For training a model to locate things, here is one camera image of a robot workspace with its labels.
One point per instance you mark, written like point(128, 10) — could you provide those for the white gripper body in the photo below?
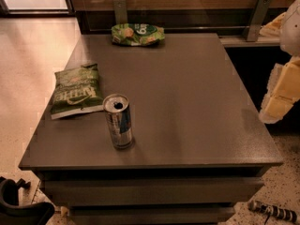
point(292, 28)

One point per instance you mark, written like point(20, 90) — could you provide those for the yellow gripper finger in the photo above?
point(283, 90)
point(272, 29)

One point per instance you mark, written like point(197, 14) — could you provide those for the silver blue redbull can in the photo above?
point(117, 113)

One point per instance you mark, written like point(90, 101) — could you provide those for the light green rice chip bag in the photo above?
point(137, 34)

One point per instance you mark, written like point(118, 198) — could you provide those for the dark green kettle chip bag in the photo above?
point(76, 91)

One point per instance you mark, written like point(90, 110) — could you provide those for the upper grey drawer front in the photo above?
point(152, 191)

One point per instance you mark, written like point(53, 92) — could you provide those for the grey drawer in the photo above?
point(152, 216)
point(152, 191)

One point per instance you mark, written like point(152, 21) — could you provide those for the grey drawer cabinet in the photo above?
point(191, 116)

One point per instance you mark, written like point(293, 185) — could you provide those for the black white striped stick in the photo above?
point(274, 211)

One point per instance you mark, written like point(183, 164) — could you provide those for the lower grey drawer front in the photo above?
point(152, 216)

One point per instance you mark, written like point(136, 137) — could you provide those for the right metal wall bracket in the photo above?
point(252, 30)

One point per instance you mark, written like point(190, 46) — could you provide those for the metal wall bracket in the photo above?
point(252, 30)
point(120, 11)

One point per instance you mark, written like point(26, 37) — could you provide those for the left metal wall bracket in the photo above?
point(120, 11)

